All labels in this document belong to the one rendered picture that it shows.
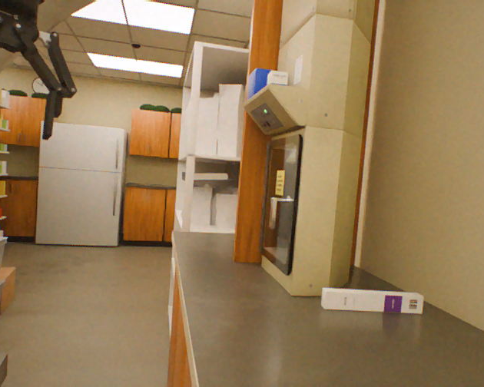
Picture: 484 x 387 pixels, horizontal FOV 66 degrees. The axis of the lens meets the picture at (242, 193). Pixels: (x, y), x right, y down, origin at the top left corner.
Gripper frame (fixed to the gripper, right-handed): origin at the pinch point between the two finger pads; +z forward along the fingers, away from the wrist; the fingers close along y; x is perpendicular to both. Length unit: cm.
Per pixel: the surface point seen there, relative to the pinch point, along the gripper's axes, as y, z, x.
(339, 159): -80, -9, 0
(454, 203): -107, 3, 19
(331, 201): -80, 3, -3
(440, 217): -109, 6, 14
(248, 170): -81, -13, -41
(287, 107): -64, -21, -5
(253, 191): -84, -6, -41
